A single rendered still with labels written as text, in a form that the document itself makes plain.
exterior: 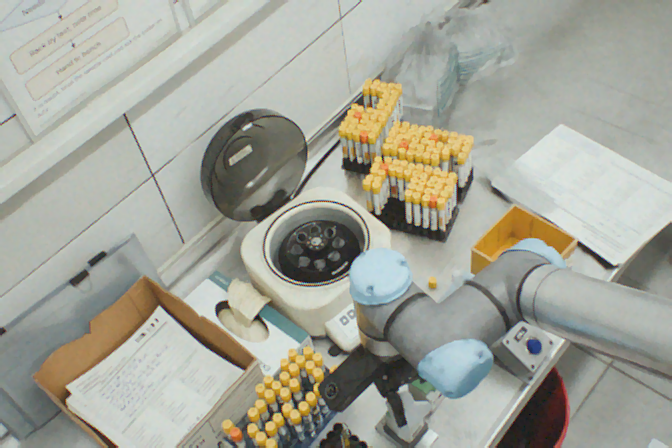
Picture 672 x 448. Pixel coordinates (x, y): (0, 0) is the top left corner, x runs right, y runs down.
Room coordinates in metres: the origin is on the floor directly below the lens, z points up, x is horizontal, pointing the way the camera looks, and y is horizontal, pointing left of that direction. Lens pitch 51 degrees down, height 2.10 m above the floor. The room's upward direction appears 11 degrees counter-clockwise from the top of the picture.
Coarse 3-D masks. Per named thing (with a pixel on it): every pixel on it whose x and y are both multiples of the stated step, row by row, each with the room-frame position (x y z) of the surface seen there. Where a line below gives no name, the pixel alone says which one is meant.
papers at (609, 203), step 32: (544, 160) 1.05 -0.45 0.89; (576, 160) 1.03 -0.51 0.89; (608, 160) 1.02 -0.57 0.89; (576, 192) 0.95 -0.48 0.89; (608, 192) 0.94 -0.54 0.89; (640, 192) 0.92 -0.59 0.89; (576, 224) 0.88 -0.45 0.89; (608, 224) 0.86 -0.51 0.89; (640, 224) 0.85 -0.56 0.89; (608, 256) 0.79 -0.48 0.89
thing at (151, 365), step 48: (144, 288) 0.83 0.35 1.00; (96, 336) 0.76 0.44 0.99; (144, 336) 0.77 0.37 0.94; (192, 336) 0.78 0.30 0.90; (48, 384) 0.69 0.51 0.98; (96, 384) 0.70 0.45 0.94; (144, 384) 0.68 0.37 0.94; (192, 384) 0.66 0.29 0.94; (240, 384) 0.60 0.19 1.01; (96, 432) 0.64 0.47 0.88; (144, 432) 0.59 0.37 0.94; (192, 432) 0.53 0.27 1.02
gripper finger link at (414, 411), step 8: (400, 392) 0.50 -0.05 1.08; (408, 392) 0.50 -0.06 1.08; (408, 400) 0.49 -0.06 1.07; (408, 408) 0.49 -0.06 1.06; (416, 408) 0.49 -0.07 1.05; (424, 408) 0.49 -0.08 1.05; (392, 416) 0.48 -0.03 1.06; (408, 416) 0.48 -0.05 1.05; (416, 416) 0.48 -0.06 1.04; (424, 416) 0.48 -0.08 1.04; (408, 424) 0.47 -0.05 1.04; (400, 432) 0.47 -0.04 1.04; (408, 432) 0.47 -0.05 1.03
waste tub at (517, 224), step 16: (512, 208) 0.88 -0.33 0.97; (496, 224) 0.85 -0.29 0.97; (512, 224) 0.88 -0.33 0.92; (528, 224) 0.86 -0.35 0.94; (544, 224) 0.83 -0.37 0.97; (480, 240) 0.82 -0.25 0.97; (496, 240) 0.85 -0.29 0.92; (512, 240) 0.87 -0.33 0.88; (544, 240) 0.83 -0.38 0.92; (560, 240) 0.81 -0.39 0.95; (576, 240) 0.78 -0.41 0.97; (480, 256) 0.79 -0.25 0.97; (496, 256) 0.84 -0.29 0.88
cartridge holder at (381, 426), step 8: (384, 416) 0.56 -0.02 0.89; (376, 424) 0.55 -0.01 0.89; (384, 424) 0.54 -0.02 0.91; (384, 432) 0.53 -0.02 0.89; (392, 432) 0.52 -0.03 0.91; (424, 432) 0.52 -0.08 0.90; (432, 432) 0.52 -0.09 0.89; (392, 440) 0.52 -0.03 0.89; (400, 440) 0.51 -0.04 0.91; (416, 440) 0.50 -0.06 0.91; (424, 440) 0.51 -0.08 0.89; (432, 440) 0.51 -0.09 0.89
